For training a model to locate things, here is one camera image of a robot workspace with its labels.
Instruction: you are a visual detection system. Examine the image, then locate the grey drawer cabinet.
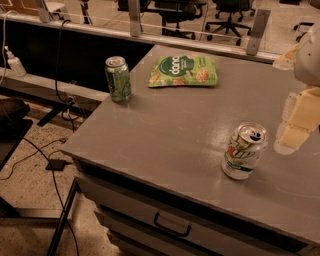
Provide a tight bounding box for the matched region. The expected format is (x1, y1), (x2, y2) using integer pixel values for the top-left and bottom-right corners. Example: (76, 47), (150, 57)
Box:
(63, 46), (320, 256)

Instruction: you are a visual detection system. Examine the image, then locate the black floor cable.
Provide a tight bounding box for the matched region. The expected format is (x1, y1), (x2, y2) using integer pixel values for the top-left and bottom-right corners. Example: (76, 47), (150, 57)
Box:
(0, 136), (81, 256)

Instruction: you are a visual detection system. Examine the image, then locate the black hanging cable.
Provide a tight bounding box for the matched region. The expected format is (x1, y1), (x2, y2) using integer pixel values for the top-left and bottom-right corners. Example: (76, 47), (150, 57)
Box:
(54, 19), (84, 133)

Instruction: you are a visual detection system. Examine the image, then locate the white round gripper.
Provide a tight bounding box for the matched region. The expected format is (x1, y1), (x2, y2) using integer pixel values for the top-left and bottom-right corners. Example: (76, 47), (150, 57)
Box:
(274, 22), (320, 155)

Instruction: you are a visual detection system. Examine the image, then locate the white pump bottle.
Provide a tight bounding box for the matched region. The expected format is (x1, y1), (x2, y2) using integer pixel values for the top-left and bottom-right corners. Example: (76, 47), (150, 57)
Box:
(4, 46), (26, 77)

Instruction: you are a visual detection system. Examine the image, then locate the green rice chip bag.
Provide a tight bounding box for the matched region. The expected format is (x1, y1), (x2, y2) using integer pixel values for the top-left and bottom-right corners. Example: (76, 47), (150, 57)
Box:
(148, 55), (218, 88)

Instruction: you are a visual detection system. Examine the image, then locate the metal bracket post centre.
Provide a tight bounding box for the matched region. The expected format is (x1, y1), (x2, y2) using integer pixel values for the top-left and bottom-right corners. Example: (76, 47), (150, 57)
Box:
(128, 0), (142, 37)

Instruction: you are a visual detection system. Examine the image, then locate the black drawer handle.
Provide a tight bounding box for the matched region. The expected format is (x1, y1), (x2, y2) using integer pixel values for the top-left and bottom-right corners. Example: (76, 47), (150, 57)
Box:
(153, 212), (191, 237)

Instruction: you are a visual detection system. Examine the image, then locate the black power adapter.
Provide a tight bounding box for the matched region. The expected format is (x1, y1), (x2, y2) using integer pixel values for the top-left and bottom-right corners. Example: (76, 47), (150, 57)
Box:
(46, 159), (66, 171)

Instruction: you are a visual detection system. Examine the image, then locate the metal bracket post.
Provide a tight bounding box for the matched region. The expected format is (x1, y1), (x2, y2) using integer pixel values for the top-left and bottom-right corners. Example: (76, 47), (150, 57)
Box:
(246, 9), (271, 56)
(128, 0), (142, 37)

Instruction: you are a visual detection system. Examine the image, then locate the black office chair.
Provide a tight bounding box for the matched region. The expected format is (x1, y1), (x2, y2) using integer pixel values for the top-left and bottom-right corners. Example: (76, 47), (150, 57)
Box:
(141, 0), (207, 40)
(205, 0), (255, 46)

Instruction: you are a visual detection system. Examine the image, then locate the white 7up soda can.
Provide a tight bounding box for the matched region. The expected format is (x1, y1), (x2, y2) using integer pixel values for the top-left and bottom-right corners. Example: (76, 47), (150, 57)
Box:
(222, 122), (268, 180)

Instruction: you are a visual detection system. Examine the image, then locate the green soda can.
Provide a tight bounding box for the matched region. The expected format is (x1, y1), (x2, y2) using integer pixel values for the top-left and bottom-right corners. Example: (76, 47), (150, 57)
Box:
(105, 56), (131, 102)

